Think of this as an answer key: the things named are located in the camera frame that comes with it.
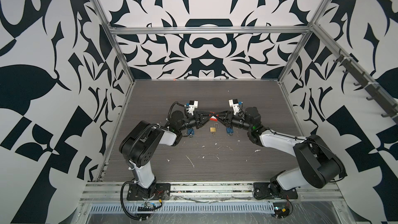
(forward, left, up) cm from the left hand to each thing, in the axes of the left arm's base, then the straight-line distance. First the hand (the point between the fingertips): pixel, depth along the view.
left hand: (215, 113), depth 78 cm
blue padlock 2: (0, -10, -20) cm, 22 cm away
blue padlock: (0, +13, -19) cm, 23 cm away
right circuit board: (-39, -28, -21) cm, 53 cm away
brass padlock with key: (+2, -1, -21) cm, 21 cm away
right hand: (-1, 0, -1) cm, 2 cm away
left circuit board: (-36, +31, -17) cm, 51 cm away
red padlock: (-1, +1, -2) cm, 3 cm away
